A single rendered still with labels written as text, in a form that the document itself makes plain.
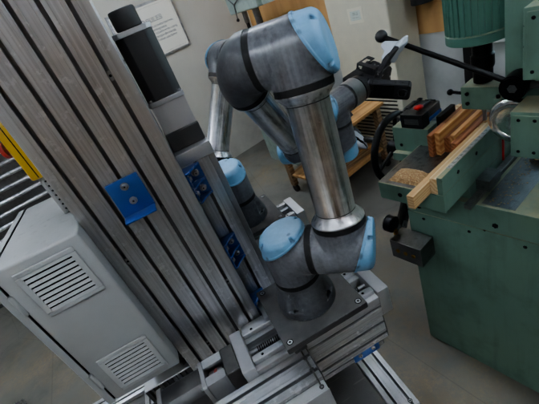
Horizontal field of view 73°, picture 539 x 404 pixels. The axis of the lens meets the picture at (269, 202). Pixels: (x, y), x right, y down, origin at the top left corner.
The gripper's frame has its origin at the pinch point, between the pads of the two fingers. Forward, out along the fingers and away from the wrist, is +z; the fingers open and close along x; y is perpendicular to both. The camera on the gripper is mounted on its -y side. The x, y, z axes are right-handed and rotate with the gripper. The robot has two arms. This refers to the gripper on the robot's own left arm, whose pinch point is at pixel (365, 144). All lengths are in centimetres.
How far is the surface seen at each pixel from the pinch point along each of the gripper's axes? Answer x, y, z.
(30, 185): 110, 142, -226
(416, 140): 0.9, -15.9, 17.6
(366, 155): -89, 101, -37
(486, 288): 13, 11, 63
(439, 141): 5.2, -24.0, 25.1
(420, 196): 29, -25, 33
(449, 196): 21.2, -23.5, 38.1
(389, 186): 23.9, -16.1, 22.9
